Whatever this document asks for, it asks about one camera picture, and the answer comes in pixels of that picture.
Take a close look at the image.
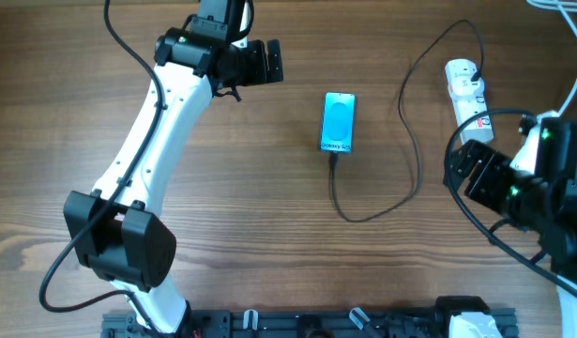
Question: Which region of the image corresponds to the white power strip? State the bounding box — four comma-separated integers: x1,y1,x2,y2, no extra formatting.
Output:
445,58,494,144

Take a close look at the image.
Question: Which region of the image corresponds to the teal screen smartphone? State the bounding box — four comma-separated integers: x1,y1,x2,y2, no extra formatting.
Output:
320,92,356,153

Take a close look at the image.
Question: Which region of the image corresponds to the black USB charging cable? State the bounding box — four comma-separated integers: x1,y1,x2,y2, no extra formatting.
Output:
328,19,486,223

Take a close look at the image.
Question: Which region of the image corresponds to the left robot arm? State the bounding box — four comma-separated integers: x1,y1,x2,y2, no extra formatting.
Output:
64,1,283,337

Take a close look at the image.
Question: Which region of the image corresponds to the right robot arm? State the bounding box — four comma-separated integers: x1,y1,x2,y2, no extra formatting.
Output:
444,111,577,337

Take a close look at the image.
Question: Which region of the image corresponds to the white USB charger plug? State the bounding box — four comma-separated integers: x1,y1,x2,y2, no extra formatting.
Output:
448,76,484,101

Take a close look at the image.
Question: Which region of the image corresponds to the white power strip cord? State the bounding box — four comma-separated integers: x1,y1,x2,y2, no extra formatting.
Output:
526,0,577,118

